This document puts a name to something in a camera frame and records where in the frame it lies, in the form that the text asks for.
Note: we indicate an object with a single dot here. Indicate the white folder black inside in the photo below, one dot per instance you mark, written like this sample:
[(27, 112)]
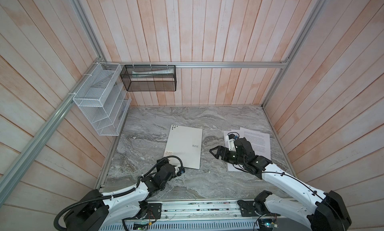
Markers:
[(185, 143)]

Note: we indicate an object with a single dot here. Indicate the black mesh basket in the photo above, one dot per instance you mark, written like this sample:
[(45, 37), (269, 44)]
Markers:
[(148, 84)]

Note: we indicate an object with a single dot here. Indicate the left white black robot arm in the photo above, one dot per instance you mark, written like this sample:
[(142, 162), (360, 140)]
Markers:
[(97, 210)]

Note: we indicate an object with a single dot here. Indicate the right green circuit board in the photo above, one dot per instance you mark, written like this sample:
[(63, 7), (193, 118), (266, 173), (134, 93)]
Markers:
[(267, 225)]

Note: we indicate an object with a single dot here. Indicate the middle printed paper sheet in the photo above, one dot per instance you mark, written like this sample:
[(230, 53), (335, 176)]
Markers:
[(236, 132)]

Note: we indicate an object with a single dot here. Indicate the aluminium front rail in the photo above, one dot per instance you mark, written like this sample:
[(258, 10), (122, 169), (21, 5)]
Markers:
[(198, 211)]

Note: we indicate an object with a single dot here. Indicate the printed paper sheet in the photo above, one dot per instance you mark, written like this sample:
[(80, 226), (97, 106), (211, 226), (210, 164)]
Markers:
[(260, 142), (236, 132), (231, 168)]

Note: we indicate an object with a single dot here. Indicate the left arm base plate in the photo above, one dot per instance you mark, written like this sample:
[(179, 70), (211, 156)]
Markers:
[(153, 210)]

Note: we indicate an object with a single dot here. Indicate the green circuit board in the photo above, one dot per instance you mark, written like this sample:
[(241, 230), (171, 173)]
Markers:
[(267, 225), (141, 227)]

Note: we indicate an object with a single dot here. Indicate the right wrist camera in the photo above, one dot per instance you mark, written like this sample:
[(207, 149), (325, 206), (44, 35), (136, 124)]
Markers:
[(229, 141)]

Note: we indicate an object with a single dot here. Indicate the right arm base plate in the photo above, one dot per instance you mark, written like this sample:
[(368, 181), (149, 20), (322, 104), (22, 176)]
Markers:
[(254, 209)]

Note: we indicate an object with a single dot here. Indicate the horizontal aluminium wall bar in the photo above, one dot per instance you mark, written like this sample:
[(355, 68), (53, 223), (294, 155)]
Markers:
[(219, 64)]

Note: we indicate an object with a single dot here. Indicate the paper inside black basket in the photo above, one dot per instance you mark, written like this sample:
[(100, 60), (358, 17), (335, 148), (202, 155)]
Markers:
[(153, 73)]

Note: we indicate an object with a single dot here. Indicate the top printed paper sheet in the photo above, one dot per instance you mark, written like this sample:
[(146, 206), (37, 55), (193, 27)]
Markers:
[(260, 142)]

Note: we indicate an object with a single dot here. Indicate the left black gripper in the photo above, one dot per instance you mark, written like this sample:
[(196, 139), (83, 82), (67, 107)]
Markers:
[(162, 162)]

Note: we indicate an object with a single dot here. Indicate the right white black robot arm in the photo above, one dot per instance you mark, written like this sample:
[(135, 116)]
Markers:
[(330, 215)]

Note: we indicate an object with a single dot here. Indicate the bottom printed paper sheet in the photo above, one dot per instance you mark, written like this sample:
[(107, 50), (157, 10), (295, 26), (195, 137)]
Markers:
[(231, 168)]

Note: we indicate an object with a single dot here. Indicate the white wire mesh organizer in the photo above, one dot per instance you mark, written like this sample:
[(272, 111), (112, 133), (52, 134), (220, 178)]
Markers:
[(103, 99)]

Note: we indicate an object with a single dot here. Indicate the left green circuit board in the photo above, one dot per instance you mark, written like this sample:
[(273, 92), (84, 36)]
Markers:
[(141, 227)]

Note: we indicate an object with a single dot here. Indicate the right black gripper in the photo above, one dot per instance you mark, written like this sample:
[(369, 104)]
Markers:
[(219, 151)]

